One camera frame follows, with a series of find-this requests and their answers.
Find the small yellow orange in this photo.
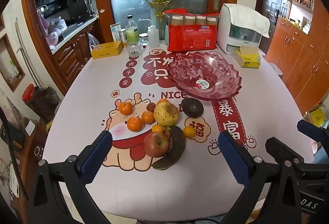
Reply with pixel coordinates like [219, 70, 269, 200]
[183, 126, 196, 138]
[152, 124, 165, 134]

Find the dark avocado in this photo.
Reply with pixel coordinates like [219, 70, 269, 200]
[181, 98, 204, 118]

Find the mandarin orange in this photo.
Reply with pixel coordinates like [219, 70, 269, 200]
[157, 99, 168, 105]
[118, 102, 133, 115]
[142, 110, 155, 124]
[127, 117, 144, 132]

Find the overripe dark banana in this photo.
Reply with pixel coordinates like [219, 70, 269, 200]
[152, 126, 186, 170]

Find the red apple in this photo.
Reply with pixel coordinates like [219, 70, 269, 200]
[143, 132, 169, 158]

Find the yellow speckled pear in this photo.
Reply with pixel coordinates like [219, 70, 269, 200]
[153, 102, 180, 127]

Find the small dark red fruit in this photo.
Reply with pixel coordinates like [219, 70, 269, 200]
[146, 102, 156, 112]

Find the yellow tissue pack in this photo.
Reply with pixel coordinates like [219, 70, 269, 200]
[234, 46, 261, 69]

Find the red lidded jar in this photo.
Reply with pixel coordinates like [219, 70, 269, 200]
[22, 84, 41, 113]

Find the pink glass fruit bowl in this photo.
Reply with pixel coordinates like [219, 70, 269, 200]
[169, 51, 242, 101]

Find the white countertop appliance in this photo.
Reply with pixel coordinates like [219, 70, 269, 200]
[217, 3, 262, 54]

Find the white towel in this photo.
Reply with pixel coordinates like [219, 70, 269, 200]
[225, 3, 270, 38]

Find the yellow tin box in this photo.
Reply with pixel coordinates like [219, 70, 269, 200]
[91, 41, 123, 59]

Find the red paper cup package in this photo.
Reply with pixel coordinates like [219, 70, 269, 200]
[163, 9, 220, 52]

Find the clear glass tumbler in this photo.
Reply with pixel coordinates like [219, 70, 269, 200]
[127, 38, 142, 58]

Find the white squeeze bottle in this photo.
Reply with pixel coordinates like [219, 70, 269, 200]
[147, 25, 160, 48]

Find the silver tin can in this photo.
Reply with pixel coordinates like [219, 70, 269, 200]
[119, 29, 127, 44]

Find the small white carton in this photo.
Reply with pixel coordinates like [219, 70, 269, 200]
[110, 23, 121, 42]

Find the small glass jar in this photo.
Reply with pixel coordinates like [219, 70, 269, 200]
[139, 32, 149, 47]

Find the green label plastic bottle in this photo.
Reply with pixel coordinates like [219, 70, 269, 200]
[125, 15, 139, 43]

